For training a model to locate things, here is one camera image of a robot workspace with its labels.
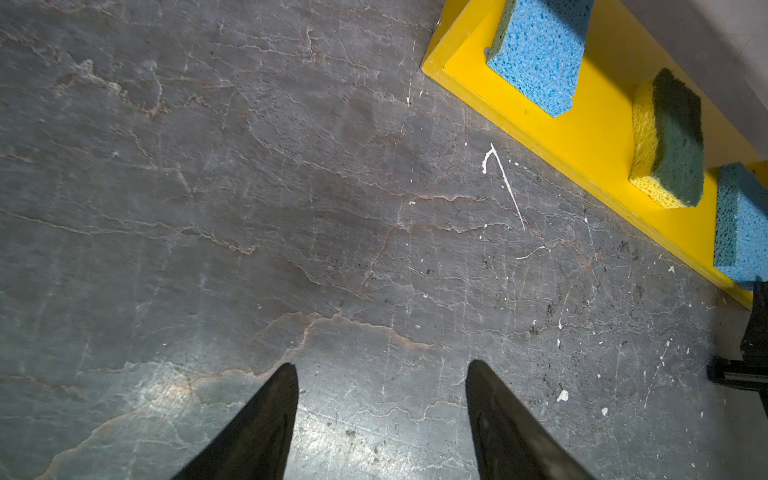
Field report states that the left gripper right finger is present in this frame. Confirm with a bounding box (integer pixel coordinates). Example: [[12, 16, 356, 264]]
[[465, 359, 592, 479]]

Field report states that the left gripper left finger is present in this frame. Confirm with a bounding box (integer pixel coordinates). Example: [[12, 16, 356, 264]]
[[174, 363, 299, 479]]

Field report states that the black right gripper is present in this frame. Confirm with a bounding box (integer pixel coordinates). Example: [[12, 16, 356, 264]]
[[706, 281, 767, 411]]

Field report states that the blue sponge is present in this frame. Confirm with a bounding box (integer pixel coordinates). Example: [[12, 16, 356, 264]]
[[714, 163, 767, 291], [485, 0, 595, 118]]

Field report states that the dark green sponge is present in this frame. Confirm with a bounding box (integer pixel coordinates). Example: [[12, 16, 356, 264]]
[[628, 68, 705, 209]]

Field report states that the yellow shelf with coloured boards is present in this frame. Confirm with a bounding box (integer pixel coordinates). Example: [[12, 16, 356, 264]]
[[421, 1, 767, 306]]

